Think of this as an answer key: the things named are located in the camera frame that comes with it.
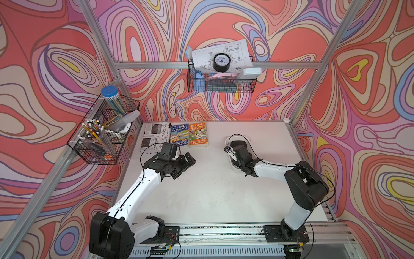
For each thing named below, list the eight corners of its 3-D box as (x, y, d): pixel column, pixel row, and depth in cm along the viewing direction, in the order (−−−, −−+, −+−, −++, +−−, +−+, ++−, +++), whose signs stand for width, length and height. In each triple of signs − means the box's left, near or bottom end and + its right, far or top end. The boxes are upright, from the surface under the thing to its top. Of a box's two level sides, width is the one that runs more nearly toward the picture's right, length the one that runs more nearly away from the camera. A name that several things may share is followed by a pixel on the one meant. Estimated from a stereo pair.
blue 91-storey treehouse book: (168, 145, 109) (167, 142, 106) (172, 126, 120) (171, 123, 118) (188, 145, 109) (187, 142, 106) (190, 126, 120) (189, 123, 118)
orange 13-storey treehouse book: (187, 147, 107) (187, 144, 105) (190, 124, 120) (189, 122, 118) (208, 147, 107) (208, 144, 105) (208, 124, 120) (208, 122, 118)
